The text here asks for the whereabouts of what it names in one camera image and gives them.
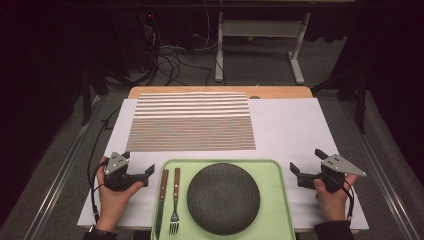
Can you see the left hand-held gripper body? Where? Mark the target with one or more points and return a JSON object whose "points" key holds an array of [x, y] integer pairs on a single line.
{"points": [[116, 170]]}

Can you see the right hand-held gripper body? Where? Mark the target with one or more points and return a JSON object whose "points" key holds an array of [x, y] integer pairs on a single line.
{"points": [[336, 168]]}

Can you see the light green tray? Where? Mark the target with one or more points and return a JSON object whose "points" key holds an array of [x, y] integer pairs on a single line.
{"points": [[276, 200]]}

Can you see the dark textured round plate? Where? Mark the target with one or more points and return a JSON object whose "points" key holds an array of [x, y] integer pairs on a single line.
{"points": [[223, 199]]}

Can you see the person's left hand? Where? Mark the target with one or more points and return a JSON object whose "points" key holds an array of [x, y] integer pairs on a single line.
{"points": [[113, 203]]}

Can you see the person's right hand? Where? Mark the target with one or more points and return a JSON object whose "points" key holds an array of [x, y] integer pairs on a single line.
{"points": [[331, 205]]}

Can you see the white paper sheet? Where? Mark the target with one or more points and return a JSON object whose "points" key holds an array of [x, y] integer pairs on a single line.
{"points": [[290, 133]]}

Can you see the brown striped woven placemat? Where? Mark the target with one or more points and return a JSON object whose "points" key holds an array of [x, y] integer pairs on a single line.
{"points": [[190, 126]]}

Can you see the dark metal stand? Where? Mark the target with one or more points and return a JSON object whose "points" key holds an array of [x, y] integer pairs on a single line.
{"points": [[90, 86], [360, 100]]}

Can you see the small dark knob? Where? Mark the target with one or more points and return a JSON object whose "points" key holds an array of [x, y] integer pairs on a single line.
{"points": [[255, 97]]}

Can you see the dark equipment box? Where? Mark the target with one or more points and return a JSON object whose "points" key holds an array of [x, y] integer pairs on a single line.
{"points": [[133, 40]]}

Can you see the grey metal floor rail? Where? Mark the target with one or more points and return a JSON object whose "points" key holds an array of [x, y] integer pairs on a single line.
{"points": [[56, 176], [380, 173]]}

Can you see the white metal desk frame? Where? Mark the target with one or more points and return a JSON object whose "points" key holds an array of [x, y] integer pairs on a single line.
{"points": [[263, 28]]}

